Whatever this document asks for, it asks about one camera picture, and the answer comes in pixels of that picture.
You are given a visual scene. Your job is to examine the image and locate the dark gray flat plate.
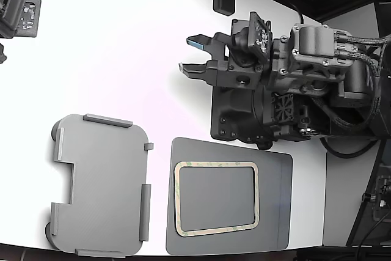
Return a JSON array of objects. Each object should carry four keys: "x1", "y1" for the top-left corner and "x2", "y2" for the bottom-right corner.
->
[{"x1": 166, "y1": 137, "x2": 293, "y2": 255}]

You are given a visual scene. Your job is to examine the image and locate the beige adhesive frame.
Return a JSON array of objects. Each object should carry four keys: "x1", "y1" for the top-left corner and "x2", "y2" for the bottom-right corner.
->
[{"x1": 173, "y1": 160, "x2": 260, "y2": 238}]

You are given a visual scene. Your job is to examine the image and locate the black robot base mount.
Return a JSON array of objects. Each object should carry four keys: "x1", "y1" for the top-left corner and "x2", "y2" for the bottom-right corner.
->
[{"x1": 210, "y1": 85, "x2": 276, "y2": 151}]

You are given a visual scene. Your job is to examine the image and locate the black upright panel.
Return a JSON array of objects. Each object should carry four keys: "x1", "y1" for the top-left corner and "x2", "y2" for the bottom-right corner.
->
[{"x1": 373, "y1": 0, "x2": 391, "y2": 39}]

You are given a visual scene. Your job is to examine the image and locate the light gray fixture box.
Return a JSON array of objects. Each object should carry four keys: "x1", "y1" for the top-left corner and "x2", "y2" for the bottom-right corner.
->
[{"x1": 45, "y1": 113, "x2": 154, "y2": 259}]

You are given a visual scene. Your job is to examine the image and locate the black braided cable harness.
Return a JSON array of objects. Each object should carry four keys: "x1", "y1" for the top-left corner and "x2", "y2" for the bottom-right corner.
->
[{"x1": 334, "y1": 30, "x2": 391, "y2": 135}]

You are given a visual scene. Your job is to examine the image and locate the black power cable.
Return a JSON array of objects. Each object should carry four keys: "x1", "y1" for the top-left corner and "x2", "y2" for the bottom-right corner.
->
[{"x1": 287, "y1": 0, "x2": 305, "y2": 26}]

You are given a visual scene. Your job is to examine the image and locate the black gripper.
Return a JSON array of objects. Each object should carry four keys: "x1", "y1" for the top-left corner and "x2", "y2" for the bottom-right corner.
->
[{"x1": 178, "y1": 31, "x2": 276, "y2": 91}]

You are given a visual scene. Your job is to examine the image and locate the thin black looped cable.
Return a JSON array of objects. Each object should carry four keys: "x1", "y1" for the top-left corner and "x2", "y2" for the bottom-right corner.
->
[{"x1": 319, "y1": 137, "x2": 381, "y2": 159}]

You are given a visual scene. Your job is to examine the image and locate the black slanted support bar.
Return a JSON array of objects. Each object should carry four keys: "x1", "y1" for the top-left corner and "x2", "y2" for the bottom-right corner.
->
[{"x1": 346, "y1": 138, "x2": 388, "y2": 247}]

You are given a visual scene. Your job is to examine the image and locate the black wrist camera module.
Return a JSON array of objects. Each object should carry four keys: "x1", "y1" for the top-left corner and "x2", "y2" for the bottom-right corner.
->
[{"x1": 229, "y1": 12, "x2": 274, "y2": 71}]

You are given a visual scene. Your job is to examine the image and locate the black device with knob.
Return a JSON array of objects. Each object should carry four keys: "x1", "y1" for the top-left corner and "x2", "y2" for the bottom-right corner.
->
[{"x1": 362, "y1": 174, "x2": 391, "y2": 222}]

